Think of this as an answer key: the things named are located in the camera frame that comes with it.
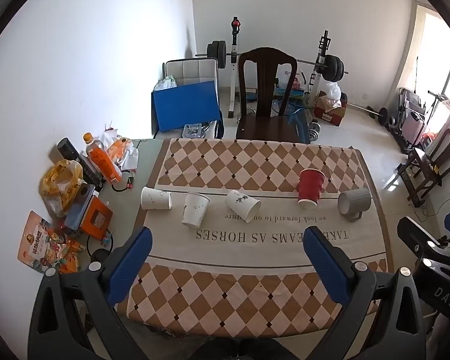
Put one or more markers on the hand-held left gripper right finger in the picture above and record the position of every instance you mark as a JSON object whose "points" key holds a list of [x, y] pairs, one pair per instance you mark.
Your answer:
{"points": [[322, 258]]}

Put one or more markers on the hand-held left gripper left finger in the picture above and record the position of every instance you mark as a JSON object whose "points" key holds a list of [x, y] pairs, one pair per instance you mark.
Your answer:
{"points": [[134, 257]]}

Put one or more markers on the white paper cup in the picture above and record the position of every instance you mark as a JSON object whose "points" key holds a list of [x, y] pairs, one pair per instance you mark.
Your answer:
{"points": [[155, 198], [195, 210]]}

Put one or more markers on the red paper cup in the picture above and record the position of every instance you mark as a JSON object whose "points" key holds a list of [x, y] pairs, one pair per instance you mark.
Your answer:
{"points": [[310, 191]]}

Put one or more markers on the white cup with bamboo print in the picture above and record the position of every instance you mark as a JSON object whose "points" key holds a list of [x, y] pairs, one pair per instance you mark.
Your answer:
{"points": [[243, 205]]}

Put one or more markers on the orange box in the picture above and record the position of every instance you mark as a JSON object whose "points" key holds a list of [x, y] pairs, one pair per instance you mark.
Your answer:
{"points": [[96, 217]]}

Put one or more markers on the grey mug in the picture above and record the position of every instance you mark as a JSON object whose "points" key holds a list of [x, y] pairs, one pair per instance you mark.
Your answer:
{"points": [[354, 201]]}

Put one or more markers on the dark wooden chair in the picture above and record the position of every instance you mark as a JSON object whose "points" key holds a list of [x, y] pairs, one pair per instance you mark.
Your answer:
{"points": [[423, 168], [264, 82]]}

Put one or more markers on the small red black device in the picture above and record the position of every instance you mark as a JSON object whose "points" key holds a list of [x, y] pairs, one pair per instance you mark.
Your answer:
{"points": [[131, 182]]}

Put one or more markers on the grey blue box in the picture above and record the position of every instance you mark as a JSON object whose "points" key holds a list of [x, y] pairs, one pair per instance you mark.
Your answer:
{"points": [[78, 206]]}

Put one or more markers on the brown checkered tablecloth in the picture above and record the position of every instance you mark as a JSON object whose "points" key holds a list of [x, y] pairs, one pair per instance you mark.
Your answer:
{"points": [[247, 288]]}

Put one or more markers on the orange snack packet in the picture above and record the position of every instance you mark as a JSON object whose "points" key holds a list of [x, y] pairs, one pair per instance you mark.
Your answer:
{"points": [[41, 245]]}

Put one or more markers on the orange drink bottle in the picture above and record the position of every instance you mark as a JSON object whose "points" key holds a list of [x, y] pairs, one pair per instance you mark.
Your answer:
{"points": [[103, 159]]}

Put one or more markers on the yellow plastic bag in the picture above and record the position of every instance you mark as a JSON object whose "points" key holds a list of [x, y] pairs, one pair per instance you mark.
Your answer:
{"points": [[60, 185]]}

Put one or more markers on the white and orange wrapper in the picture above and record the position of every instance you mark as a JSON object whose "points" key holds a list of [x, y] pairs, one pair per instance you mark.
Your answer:
{"points": [[123, 152]]}

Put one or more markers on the pink suitcase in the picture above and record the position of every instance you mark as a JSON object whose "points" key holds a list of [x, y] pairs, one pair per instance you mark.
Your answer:
{"points": [[413, 127]]}

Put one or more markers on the thin barbell with small plate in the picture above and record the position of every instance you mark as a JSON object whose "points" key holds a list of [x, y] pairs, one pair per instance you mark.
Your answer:
{"points": [[380, 114]]}

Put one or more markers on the black cylinder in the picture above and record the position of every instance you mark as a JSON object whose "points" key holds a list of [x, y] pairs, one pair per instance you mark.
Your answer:
{"points": [[68, 148]]}

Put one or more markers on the small dumbbell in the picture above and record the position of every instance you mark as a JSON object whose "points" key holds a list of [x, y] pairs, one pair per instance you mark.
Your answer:
{"points": [[315, 129]]}

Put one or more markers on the black exercise machine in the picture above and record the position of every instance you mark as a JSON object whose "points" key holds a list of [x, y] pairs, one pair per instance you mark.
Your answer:
{"points": [[408, 101]]}

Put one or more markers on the silver metal object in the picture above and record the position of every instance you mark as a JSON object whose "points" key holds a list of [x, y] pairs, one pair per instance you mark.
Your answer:
{"points": [[195, 130]]}

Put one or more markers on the cardboard box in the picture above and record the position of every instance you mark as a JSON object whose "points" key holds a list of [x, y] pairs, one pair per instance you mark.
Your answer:
{"points": [[332, 114]]}

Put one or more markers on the blue board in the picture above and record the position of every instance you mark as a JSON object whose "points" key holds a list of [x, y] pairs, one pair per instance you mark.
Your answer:
{"points": [[185, 107]]}

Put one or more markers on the white plastic bag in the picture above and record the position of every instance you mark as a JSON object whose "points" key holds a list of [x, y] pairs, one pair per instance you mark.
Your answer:
{"points": [[333, 90]]}

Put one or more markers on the window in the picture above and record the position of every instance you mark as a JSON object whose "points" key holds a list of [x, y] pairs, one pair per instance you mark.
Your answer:
{"points": [[440, 52]]}

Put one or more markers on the barbell with black plates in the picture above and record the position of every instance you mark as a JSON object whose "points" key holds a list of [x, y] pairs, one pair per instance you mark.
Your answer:
{"points": [[332, 68]]}

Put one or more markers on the white padded chair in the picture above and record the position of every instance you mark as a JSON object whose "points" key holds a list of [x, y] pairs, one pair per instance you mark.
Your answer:
{"points": [[191, 71]]}

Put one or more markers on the white barbell rack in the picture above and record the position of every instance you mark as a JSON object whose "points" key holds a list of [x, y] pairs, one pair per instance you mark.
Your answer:
{"points": [[233, 63]]}

